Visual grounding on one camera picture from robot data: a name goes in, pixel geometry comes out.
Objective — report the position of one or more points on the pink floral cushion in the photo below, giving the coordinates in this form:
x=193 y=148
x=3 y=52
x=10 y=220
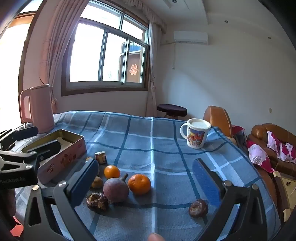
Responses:
x=281 y=144
x=257 y=154

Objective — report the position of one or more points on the red floral cloth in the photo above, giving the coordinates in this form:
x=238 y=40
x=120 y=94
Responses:
x=238 y=132

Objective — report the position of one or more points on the wooden door frame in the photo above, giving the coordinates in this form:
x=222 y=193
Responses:
x=25 y=60

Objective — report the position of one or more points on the long pink curtain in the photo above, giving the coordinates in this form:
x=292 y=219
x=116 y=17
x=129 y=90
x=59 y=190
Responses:
x=55 y=46

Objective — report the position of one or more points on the pink curtain valance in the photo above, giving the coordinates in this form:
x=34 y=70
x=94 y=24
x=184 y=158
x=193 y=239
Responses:
x=148 y=11

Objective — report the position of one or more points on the brown leather chair back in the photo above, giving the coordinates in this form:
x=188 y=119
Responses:
x=217 y=118

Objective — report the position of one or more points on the red paper window decal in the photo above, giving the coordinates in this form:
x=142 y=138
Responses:
x=134 y=69

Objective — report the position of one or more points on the light wooden cabinet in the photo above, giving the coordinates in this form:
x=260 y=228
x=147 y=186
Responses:
x=286 y=187

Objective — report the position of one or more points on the pink electric kettle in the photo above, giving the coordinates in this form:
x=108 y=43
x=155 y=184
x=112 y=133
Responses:
x=39 y=109

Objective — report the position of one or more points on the sliding glass window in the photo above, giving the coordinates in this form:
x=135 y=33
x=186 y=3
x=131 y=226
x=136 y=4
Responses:
x=87 y=51

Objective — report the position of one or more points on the white cartoon print mug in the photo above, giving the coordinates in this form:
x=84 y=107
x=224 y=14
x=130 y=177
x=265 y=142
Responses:
x=196 y=135

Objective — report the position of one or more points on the large orange mandarin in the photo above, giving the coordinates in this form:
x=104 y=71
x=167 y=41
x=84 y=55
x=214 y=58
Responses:
x=139 y=184

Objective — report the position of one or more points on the cut brown sugarcane piece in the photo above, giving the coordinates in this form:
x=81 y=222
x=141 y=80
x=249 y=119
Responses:
x=101 y=157

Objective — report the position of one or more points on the narrow pink curtain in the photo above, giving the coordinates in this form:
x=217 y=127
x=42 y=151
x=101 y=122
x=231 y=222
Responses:
x=153 y=69

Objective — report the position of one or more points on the small orange mandarin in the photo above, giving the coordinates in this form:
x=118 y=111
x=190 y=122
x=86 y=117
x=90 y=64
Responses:
x=112 y=172

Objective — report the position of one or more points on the dried brown fruit shell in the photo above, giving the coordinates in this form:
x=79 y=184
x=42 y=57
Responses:
x=97 y=201
x=198 y=208

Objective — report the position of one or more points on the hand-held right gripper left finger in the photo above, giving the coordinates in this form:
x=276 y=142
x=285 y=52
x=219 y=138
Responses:
x=81 y=185

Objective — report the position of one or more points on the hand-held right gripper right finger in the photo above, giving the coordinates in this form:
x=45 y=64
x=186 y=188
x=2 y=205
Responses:
x=205 y=178

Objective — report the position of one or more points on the white air conditioner pipe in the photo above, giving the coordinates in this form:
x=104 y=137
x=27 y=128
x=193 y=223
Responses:
x=174 y=58

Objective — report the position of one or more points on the dark round stool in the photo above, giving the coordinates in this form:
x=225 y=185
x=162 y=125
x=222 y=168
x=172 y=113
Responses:
x=172 y=109

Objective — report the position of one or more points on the person's right hand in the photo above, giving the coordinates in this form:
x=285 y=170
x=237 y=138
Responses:
x=156 y=237

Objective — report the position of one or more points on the pink metal tin box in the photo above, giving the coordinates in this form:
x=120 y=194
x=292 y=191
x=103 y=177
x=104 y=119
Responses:
x=69 y=157

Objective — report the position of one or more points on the white air conditioner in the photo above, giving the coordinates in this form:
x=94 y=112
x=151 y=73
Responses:
x=190 y=37

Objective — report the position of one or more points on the brown leather sofa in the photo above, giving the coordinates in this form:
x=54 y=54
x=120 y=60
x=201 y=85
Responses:
x=277 y=162

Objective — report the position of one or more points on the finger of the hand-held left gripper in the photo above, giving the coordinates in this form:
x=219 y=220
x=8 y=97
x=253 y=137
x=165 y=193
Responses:
x=44 y=148
x=22 y=134

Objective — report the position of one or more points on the blue plaid tablecloth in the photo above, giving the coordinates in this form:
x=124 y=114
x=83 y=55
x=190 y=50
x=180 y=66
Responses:
x=161 y=143

